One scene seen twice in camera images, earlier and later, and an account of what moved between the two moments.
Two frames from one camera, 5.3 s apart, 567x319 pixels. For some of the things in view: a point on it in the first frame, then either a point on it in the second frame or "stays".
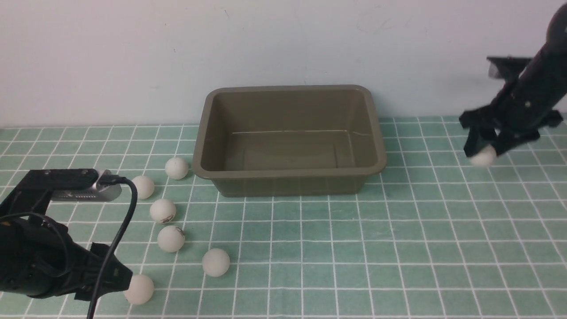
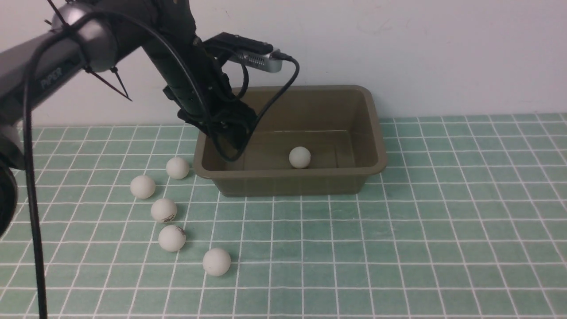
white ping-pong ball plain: x=170 y=239 stays
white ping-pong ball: x=145 y=186 stays
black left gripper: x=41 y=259 -> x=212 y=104
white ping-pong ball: x=215 y=262 stays
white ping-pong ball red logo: x=163 y=211 stays
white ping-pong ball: x=141 y=289 -> x=300 y=157
